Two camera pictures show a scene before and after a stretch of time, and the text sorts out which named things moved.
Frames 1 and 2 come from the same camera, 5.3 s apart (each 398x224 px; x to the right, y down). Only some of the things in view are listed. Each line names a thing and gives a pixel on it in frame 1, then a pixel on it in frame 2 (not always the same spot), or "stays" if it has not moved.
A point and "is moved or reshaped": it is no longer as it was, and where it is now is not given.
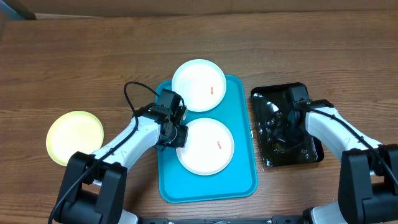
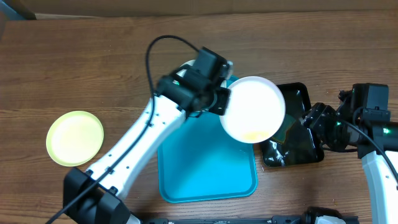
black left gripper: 180,141 -> 223,96
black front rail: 275,219 stays
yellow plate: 73,132 stays
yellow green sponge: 279,146 is moved or reshaped
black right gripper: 282,136 -> 318,120
